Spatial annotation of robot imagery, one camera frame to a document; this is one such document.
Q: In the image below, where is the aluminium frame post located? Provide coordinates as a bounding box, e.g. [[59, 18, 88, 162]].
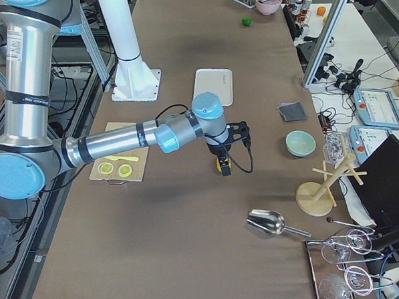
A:
[[302, 0, 348, 88]]

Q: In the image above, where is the lemon slice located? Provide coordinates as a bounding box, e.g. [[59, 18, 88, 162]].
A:
[[98, 162, 114, 175], [118, 163, 133, 178]]

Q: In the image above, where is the pink bowl with ice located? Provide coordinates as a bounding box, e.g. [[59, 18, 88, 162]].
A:
[[255, 0, 282, 15]]

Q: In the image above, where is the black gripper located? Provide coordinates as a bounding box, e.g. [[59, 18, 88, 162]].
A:
[[205, 121, 251, 177]]

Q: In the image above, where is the bamboo cutting board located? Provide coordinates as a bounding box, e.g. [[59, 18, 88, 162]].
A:
[[89, 122, 149, 185]]

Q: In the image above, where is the black monitor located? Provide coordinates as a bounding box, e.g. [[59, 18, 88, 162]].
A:
[[349, 134, 399, 227]]

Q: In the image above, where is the yellow plastic knife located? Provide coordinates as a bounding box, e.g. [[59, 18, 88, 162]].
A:
[[105, 155, 139, 163]]

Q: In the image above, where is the beige rabbit print tray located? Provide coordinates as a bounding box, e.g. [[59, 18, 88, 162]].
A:
[[192, 68, 234, 106]]

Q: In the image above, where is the wine glass rack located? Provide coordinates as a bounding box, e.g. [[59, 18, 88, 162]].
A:
[[305, 228, 393, 299]]

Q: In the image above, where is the upper teach pendant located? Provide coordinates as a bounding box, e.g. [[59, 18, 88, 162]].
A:
[[353, 88, 399, 130]]

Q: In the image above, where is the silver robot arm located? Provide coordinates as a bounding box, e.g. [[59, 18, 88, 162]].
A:
[[0, 0, 251, 200]]

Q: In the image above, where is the wooden mug tree stand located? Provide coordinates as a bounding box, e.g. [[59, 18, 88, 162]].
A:
[[295, 136, 368, 217]]

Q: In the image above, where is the green lime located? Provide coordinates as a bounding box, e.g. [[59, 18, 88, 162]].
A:
[[241, 17, 252, 27]]

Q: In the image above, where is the teach pendant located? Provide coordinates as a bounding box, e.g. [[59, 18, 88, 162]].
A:
[[353, 88, 399, 130], [349, 125, 392, 164]]

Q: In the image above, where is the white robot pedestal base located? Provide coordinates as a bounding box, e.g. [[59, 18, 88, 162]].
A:
[[98, 0, 162, 102]]

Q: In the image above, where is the clear plastic container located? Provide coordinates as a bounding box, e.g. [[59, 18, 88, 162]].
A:
[[323, 132, 348, 165]]

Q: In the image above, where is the lemon slice lower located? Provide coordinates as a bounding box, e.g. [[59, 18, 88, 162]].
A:
[[118, 163, 133, 178]]

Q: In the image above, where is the orange fruit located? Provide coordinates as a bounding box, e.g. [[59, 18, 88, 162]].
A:
[[316, 6, 326, 17]]

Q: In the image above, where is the yellow lemon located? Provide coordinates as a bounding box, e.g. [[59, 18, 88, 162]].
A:
[[216, 158, 232, 173]]

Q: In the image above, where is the light green bowl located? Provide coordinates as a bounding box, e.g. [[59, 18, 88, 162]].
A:
[[285, 130, 316, 158]]

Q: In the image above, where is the copper bottle rack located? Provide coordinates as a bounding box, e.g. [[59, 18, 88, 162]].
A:
[[283, 0, 313, 30]]

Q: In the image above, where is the grey folded cloth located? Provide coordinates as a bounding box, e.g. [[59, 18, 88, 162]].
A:
[[277, 102, 307, 122]]

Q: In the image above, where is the lower teach pendant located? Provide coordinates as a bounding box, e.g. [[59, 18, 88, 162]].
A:
[[349, 125, 392, 164]]

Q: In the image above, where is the metal scoop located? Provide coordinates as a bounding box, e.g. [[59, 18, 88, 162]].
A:
[[246, 209, 311, 238]]

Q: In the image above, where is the lemon slice upper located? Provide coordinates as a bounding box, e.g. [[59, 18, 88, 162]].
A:
[[98, 162, 114, 175]]

